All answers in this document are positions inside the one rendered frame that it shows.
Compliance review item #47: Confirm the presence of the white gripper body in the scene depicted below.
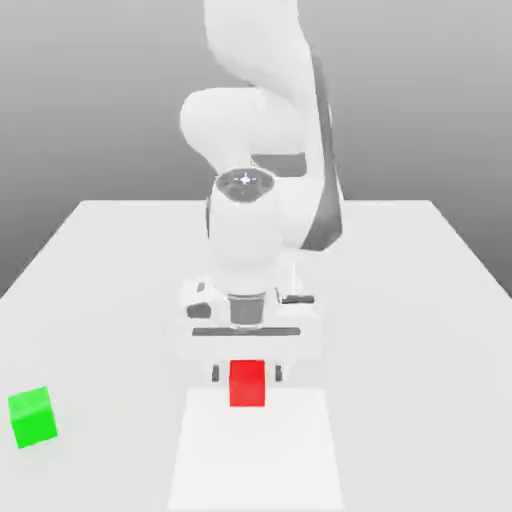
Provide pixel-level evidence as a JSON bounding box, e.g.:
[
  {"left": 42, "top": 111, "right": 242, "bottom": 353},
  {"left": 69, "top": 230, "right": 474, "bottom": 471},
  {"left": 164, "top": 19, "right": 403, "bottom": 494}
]
[{"left": 182, "top": 322, "right": 318, "bottom": 367}]

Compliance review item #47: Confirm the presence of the small red cube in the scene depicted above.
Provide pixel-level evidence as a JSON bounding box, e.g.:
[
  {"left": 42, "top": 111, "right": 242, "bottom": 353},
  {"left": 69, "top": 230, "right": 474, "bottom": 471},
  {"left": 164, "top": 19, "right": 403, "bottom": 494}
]
[{"left": 228, "top": 359, "right": 267, "bottom": 409}]

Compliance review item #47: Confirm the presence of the small green cube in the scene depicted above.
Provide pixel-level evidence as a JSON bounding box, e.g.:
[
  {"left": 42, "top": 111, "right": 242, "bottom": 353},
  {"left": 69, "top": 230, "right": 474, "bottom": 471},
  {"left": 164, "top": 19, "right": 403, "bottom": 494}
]
[{"left": 7, "top": 385, "right": 60, "bottom": 450}]

